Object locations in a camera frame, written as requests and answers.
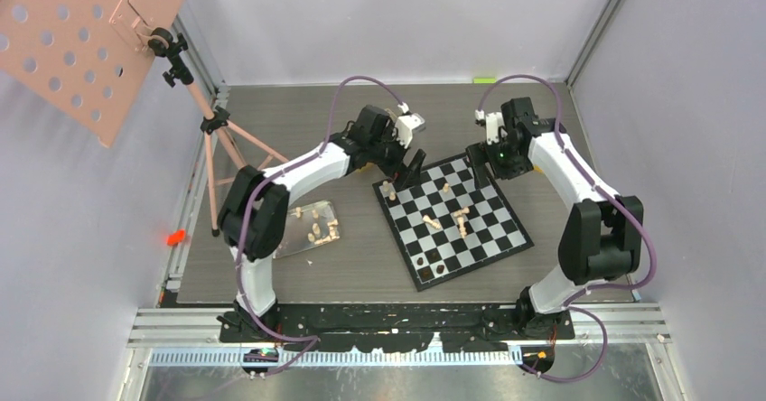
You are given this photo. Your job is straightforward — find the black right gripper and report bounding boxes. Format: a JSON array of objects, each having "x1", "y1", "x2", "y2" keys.
[{"x1": 465, "y1": 135, "x2": 533, "y2": 191}]

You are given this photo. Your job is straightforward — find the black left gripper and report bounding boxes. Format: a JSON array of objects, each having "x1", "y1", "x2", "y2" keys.
[{"x1": 368, "y1": 123, "x2": 424, "y2": 188}]

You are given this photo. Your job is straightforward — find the black white chessboard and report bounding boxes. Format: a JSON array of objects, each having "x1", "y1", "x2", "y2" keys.
[{"x1": 372, "y1": 154, "x2": 534, "y2": 292}]

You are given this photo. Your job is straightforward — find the light wooden chess king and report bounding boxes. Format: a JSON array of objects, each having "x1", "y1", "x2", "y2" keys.
[{"x1": 453, "y1": 207, "x2": 470, "y2": 238}]

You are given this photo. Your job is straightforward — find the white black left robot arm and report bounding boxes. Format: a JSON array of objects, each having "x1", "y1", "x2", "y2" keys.
[{"x1": 218, "y1": 105, "x2": 425, "y2": 341}]

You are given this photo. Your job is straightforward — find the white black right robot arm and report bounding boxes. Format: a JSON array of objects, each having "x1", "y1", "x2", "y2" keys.
[{"x1": 466, "y1": 98, "x2": 643, "y2": 339}]

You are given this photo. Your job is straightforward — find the silver tin lid tray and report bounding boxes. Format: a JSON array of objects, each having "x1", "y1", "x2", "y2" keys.
[{"x1": 274, "y1": 200, "x2": 341, "y2": 259}]

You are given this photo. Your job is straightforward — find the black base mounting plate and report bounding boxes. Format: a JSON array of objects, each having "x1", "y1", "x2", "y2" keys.
[{"x1": 217, "y1": 303, "x2": 575, "y2": 353}]

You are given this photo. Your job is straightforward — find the pink perforated music stand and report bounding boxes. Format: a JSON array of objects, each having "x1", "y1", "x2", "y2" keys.
[{"x1": 0, "y1": 0, "x2": 290, "y2": 238}]

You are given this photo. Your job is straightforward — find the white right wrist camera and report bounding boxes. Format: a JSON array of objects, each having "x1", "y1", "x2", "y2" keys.
[{"x1": 474, "y1": 109, "x2": 504, "y2": 145}]

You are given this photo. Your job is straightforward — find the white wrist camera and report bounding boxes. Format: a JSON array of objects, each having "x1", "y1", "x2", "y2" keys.
[
  {"x1": 395, "y1": 103, "x2": 425, "y2": 149},
  {"x1": 474, "y1": 109, "x2": 504, "y2": 145}
]

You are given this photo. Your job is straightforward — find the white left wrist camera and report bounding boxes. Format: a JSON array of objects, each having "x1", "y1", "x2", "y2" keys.
[{"x1": 395, "y1": 103, "x2": 425, "y2": 149}]

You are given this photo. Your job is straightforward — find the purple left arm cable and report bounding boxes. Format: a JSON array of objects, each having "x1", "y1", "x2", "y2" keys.
[{"x1": 233, "y1": 75, "x2": 408, "y2": 381}]

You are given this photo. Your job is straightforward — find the orange clip on rail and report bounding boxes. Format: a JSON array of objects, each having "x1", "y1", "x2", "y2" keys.
[{"x1": 165, "y1": 228, "x2": 186, "y2": 247}]

